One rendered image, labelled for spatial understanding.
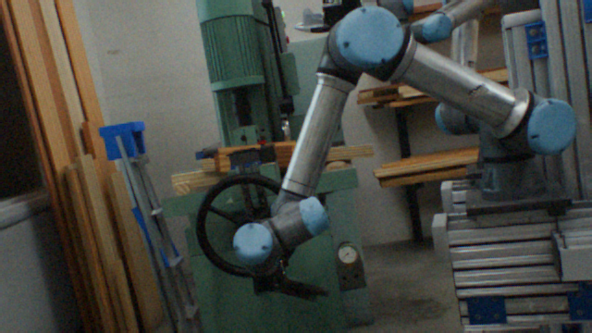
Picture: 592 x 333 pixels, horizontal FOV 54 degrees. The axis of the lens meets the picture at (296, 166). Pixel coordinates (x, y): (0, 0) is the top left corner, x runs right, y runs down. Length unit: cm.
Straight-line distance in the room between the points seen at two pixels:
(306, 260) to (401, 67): 82
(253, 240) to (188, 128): 322
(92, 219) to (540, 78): 223
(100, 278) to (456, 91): 228
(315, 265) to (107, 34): 304
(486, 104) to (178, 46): 331
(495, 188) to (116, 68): 342
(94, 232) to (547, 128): 236
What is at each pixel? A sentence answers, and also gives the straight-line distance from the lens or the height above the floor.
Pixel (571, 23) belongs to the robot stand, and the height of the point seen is 120.
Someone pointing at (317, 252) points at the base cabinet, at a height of 66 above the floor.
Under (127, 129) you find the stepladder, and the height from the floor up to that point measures 113.
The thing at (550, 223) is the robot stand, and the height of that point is 76.
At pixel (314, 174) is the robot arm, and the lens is 126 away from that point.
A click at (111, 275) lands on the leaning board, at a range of 313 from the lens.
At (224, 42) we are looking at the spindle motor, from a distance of 184.
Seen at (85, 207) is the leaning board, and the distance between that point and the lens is 308.
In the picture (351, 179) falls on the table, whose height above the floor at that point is 87.
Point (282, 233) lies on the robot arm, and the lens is 113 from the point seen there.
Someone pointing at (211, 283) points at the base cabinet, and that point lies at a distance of 184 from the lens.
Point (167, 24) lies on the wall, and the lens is 436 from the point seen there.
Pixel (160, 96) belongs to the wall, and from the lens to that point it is 434.
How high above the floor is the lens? 111
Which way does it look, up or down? 6 degrees down
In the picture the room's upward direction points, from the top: 9 degrees counter-clockwise
